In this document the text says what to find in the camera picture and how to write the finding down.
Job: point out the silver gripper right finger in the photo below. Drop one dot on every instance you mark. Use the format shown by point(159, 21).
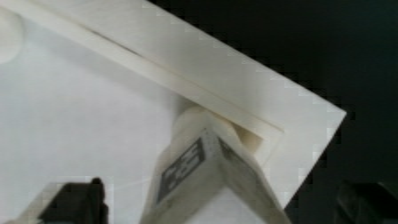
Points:
point(367, 203)

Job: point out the white table leg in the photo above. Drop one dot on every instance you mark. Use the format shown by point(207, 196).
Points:
point(204, 164)

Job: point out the white square tabletop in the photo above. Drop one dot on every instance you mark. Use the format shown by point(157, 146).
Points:
point(109, 66)

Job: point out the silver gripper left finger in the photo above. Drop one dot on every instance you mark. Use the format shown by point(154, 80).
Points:
point(69, 204)

